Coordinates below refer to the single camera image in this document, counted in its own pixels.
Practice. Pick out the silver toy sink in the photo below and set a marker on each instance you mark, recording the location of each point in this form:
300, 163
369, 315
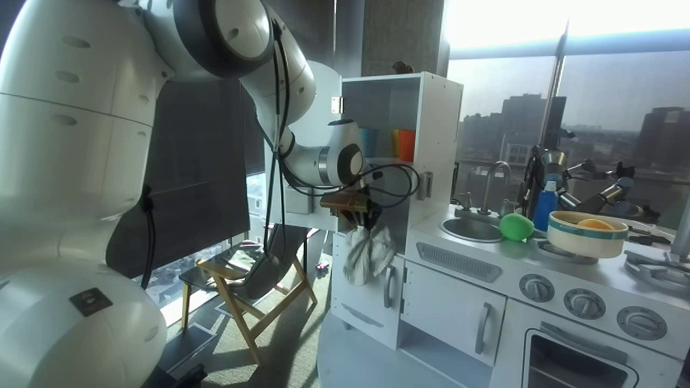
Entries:
470, 230

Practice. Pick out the tan wrist camera mount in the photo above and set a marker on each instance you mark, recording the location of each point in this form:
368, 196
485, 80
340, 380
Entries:
345, 201

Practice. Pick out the wooden deck chair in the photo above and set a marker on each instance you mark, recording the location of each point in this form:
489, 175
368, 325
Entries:
277, 265

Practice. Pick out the orange cup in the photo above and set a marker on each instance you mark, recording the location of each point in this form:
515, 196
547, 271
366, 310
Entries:
407, 145

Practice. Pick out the white toy kitchen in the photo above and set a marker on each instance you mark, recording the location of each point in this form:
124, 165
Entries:
611, 276

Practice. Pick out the blue cup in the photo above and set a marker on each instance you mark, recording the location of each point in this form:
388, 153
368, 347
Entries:
372, 142

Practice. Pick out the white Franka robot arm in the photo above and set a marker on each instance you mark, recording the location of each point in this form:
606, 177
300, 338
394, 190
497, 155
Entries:
73, 142

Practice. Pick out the large white cabinet door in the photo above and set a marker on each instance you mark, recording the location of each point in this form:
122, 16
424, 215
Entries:
359, 310

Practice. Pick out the blue bottle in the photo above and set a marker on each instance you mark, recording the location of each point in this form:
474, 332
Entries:
547, 208

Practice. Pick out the orange food piece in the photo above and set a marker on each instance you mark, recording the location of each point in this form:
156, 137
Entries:
598, 225

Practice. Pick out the small white cabinet door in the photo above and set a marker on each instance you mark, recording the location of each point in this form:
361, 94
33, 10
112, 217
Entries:
453, 314

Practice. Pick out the grey round stove knob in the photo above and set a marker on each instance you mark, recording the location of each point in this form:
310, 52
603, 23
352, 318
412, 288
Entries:
585, 304
538, 288
643, 325

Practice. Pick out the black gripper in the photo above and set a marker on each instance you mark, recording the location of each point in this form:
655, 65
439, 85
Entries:
369, 217

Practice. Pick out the dark roller blind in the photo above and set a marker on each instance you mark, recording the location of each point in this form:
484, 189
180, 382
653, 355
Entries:
195, 165

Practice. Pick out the white bowl teal stripe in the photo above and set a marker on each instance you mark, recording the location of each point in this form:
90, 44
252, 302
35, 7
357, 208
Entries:
585, 244

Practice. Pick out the white oven door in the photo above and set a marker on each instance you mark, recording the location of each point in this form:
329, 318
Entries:
518, 358

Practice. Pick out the green toy bowl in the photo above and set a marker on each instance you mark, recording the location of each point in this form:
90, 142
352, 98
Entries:
518, 227

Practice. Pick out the green cup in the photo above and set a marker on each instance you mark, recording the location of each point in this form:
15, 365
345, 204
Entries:
392, 142

